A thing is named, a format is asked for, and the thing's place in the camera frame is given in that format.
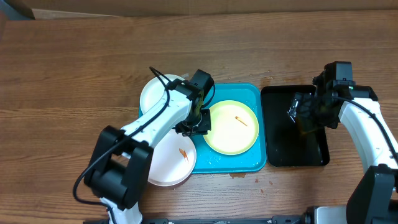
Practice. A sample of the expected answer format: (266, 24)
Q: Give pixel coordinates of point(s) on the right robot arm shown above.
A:
(339, 100)

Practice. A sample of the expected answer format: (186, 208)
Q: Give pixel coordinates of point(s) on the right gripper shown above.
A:
(307, 102)

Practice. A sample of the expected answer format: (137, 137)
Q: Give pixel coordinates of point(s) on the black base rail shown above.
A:
(278, 219)

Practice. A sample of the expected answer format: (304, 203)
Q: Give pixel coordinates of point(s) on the teal plastic tray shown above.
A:
(254, 159)

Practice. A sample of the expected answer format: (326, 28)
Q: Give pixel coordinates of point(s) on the white plate near left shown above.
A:
(173, 160)

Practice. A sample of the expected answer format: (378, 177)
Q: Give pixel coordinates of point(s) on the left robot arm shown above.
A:
(119, 167)

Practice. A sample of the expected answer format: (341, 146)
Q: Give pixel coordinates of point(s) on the white plate far left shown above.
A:
(151, 94)

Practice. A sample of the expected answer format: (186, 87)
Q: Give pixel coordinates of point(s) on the black water tray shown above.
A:
(286, 145)

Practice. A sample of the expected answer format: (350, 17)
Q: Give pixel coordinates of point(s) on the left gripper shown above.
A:
(203, 129)

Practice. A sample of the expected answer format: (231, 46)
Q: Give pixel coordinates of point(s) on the yellow green sponge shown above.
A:
(306, 126)

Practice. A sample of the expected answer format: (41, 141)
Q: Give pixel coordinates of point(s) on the green rimmed plate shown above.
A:
(234, 128)

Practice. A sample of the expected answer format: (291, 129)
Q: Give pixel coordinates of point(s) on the cardboard sheet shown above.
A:
(34, 9)

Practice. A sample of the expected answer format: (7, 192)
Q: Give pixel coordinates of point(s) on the white plate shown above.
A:
(173, 160)
(151, 94)

